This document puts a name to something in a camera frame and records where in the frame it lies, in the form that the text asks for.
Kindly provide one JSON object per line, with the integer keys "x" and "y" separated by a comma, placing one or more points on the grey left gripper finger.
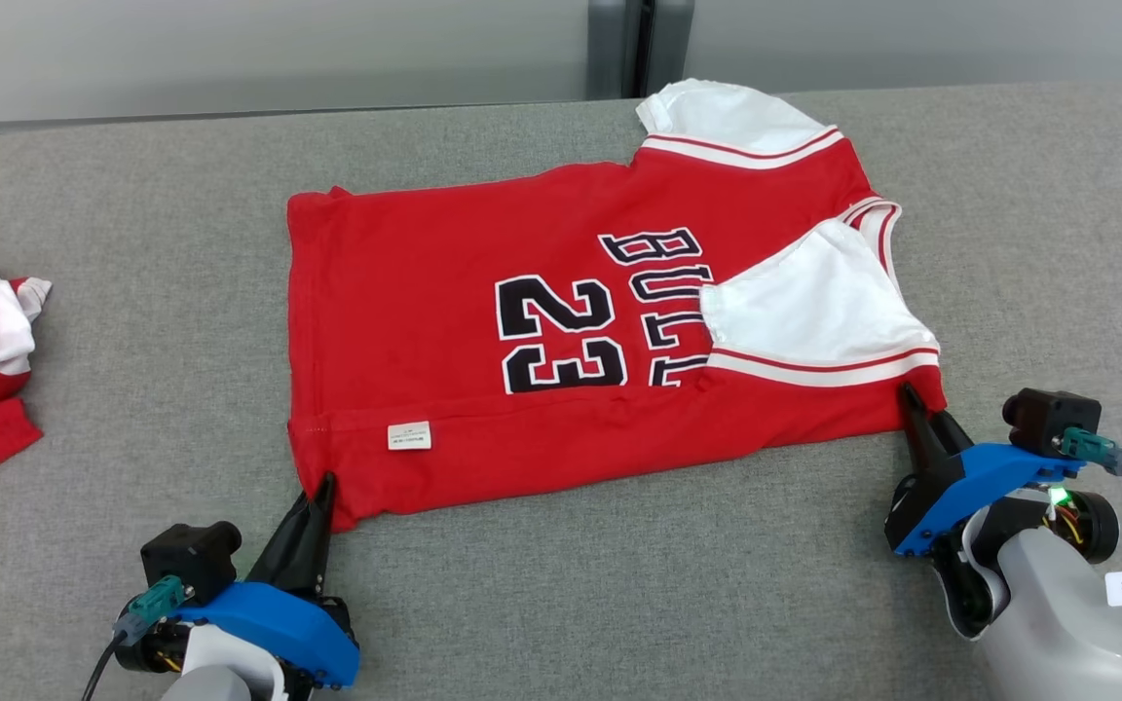
{"x": 283, "y": 555}
{"x": 320, "y": 535}

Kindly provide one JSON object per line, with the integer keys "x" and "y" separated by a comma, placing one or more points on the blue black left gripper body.
{"x": 279, "y": 618}

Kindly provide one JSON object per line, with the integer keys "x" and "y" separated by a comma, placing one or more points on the grey partition joint post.
{"x": 608, "y": 49}

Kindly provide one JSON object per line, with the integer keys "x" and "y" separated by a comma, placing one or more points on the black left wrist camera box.
{"x": 186, "y": 560}

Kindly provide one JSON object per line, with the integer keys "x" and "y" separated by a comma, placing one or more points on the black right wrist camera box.
{"x": 1043, "y": 419}

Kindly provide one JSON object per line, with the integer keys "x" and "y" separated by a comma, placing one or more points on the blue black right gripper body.
{"x": 980, "y": 477}

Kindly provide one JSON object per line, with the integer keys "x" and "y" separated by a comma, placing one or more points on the red number 23 jersey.
{"x": 444, "y": 292}

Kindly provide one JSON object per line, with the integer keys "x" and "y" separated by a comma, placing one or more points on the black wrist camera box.
{"x": 186, "y": 560}
{"x": 1043, "y": 419}

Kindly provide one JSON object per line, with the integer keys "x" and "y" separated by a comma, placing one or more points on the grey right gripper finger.
{"x": 953, "y": 436}
{"x": 921, "y": 438}

